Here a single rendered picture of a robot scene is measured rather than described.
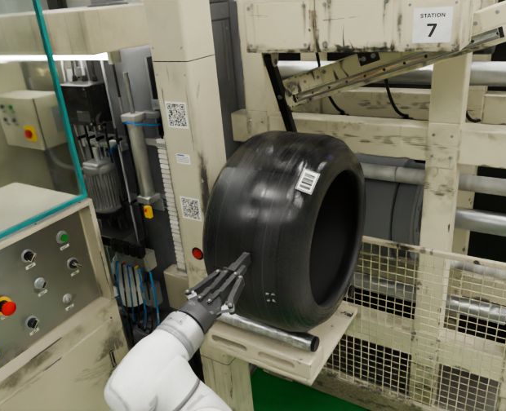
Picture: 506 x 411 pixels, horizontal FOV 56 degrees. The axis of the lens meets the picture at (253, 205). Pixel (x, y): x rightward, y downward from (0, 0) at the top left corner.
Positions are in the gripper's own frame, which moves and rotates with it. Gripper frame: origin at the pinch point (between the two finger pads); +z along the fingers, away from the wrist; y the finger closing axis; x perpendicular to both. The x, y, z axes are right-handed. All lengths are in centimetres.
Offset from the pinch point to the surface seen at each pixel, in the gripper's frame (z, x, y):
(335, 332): 29, 47, -9
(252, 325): 10.7, 33.5, 8.9
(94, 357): -12, 46, 59
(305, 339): 11.4, 32.9, -8.1
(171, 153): 24.8, -12.9, 37.0
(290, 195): 14.5, -12.1, -7.3
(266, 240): 6.0, -4.1, -4.3
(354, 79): 66, -22, -4
